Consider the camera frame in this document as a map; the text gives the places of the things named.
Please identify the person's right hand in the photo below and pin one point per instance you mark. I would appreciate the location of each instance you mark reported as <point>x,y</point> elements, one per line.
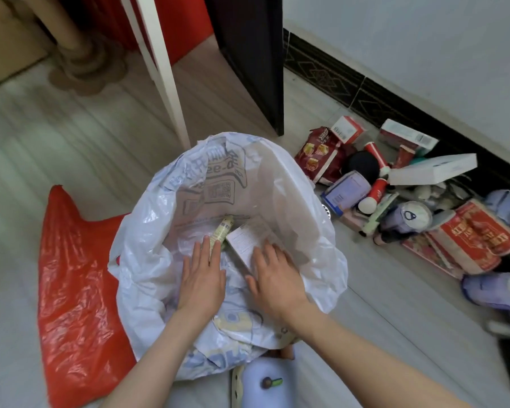
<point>278,288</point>

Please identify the person's left hand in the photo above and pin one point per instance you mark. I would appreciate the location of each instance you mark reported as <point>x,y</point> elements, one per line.
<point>202,288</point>

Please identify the beige squeeze tube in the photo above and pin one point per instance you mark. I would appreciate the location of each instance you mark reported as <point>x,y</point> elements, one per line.
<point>222,228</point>

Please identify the chrome black round mini fan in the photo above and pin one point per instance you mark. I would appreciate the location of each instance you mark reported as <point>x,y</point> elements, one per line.
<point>326,209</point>

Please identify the white printed plastic bag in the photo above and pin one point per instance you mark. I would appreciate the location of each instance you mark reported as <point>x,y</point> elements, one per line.
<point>280,186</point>

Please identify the pale pink small box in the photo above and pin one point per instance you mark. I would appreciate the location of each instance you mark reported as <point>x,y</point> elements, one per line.
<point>353,218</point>

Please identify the lavender drink can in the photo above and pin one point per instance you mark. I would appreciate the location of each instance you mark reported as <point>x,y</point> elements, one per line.
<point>406,218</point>
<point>346,192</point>
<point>497,291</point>

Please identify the dark green stick tube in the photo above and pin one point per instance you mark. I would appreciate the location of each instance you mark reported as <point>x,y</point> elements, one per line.
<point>378,214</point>

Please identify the red plastic bag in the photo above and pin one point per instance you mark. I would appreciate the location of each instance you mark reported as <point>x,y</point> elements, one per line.
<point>76,293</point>

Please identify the red tube white cap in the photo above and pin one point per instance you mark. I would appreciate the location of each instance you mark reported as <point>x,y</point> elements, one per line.
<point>376,158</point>
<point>373,195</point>

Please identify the red snack bag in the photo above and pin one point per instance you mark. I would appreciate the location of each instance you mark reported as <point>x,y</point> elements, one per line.
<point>318,155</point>

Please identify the black round ball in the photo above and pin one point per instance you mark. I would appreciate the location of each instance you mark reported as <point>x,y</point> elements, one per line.
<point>362,165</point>

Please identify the red pink packet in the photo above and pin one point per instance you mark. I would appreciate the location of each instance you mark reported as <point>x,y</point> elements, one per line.
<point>429,255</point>

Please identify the red white small carton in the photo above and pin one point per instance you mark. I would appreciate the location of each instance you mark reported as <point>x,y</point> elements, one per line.
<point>346,129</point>

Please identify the small red squeeze tube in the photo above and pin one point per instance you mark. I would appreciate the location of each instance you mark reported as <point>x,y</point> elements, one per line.
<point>403,156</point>

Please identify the long white box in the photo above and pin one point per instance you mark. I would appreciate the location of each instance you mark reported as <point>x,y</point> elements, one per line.
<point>433,169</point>

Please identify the white green barcode box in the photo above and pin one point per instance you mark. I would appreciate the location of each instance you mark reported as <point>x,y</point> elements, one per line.
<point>408,138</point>

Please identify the blue white can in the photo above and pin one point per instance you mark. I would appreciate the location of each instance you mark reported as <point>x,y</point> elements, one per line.
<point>505,204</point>

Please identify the beige wooden cabinet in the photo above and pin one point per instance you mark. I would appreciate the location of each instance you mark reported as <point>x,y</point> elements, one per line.
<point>4,42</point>

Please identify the person's left forearm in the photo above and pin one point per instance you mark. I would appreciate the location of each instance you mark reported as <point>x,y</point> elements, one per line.
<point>153,369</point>

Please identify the person's right forearm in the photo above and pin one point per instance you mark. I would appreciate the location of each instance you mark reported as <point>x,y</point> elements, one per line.
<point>365,369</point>

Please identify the person's right foot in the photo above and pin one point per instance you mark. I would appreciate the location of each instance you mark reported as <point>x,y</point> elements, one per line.
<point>285,353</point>

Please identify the lavender right slipper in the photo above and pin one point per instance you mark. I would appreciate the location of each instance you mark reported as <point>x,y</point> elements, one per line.
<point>265,378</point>

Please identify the white metal folding stand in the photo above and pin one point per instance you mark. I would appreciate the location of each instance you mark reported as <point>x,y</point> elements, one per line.
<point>157,67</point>

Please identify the black leaning board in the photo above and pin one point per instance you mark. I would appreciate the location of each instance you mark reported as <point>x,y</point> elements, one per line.
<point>250,59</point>

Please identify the red cardboard box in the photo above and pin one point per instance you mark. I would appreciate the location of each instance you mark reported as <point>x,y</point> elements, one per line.
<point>182,21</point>

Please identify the cardboard cat scratching post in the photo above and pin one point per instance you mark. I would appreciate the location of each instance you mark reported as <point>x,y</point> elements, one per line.
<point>78,50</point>

